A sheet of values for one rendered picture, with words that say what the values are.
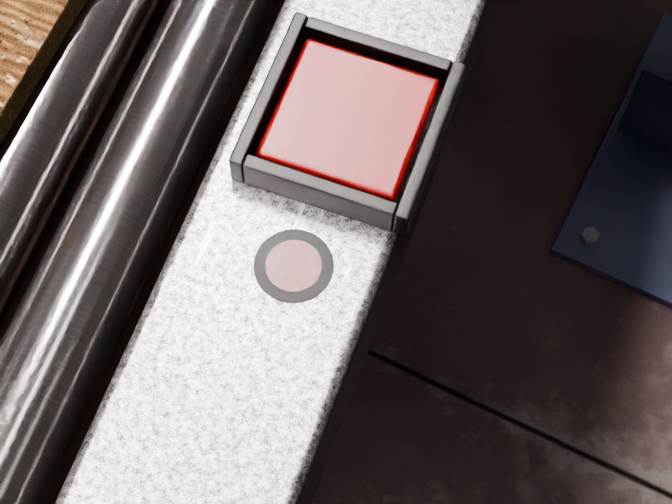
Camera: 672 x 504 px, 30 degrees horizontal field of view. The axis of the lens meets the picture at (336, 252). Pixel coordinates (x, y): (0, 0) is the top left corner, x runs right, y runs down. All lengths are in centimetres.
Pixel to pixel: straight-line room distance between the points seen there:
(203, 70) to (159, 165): 5
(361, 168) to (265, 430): 11
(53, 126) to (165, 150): 5
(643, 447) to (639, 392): 6
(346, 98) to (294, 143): 3
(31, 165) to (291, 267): 12
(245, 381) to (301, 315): 3
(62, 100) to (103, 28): 4
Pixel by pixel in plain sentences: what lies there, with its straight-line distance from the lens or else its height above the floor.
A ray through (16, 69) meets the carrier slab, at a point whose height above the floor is 94.
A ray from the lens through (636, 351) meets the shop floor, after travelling 150.
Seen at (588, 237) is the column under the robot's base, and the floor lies 2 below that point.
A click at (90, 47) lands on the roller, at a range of 56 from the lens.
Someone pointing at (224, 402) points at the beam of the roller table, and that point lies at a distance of 48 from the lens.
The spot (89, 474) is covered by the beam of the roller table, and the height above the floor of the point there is 92.
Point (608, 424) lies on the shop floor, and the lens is 146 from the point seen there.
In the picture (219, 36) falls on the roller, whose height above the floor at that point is 92.
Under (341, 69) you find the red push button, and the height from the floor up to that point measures 93.
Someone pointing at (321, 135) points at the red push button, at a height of 93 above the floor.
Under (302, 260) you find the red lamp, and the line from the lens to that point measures 50.
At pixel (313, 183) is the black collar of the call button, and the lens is 50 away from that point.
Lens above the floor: 137
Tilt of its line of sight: 66 degrees down
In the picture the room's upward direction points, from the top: 1 degrees clockwise
